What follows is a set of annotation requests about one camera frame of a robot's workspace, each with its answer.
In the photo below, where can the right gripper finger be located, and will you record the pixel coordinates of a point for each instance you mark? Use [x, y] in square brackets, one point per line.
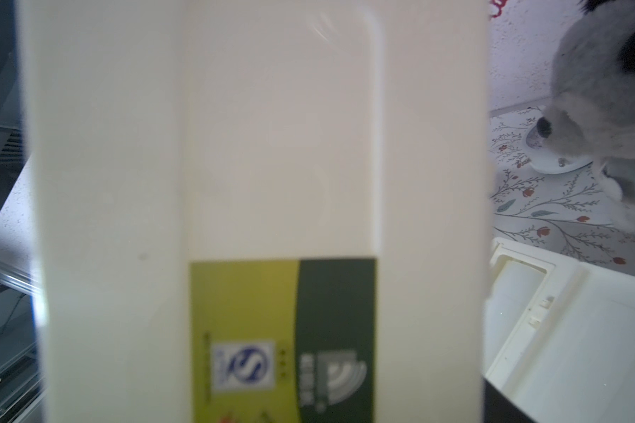
[497, 408]

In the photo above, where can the grey husky plush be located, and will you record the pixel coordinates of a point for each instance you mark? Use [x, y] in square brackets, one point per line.
[592, 102]

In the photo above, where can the cream wrap dispenser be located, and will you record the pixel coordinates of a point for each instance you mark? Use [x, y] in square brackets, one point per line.
[559, 336]

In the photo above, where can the floral table mat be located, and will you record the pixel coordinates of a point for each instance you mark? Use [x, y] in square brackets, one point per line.
[562, 213]

